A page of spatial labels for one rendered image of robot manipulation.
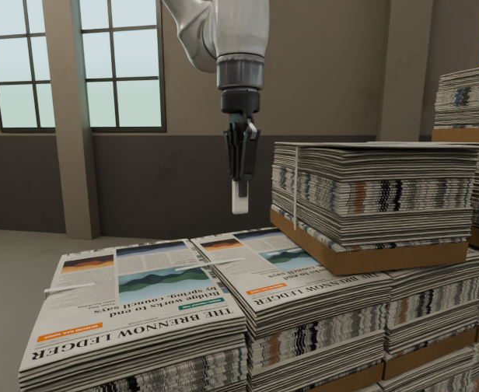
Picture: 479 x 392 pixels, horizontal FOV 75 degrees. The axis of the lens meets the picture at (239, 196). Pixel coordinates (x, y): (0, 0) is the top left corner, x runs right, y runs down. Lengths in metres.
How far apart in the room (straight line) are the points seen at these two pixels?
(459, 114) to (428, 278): 0.66
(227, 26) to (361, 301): 0.54
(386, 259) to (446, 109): 0.75
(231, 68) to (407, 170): 0.36
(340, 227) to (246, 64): 0.33
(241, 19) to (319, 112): 2.47
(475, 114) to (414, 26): 1.94
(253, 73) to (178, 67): 2.72
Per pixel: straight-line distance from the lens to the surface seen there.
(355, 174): 0.57
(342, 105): 3.05
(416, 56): 3.06
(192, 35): 0.73
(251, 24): 0.61
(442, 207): 0.71
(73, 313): 0.55
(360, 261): 0.62
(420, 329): 0.79
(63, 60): 3.71
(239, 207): 0.63
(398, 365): 0.78
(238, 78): 0.59
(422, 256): 0.70
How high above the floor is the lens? 1.08
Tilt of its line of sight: 11 degrees down
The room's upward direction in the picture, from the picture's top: straight up
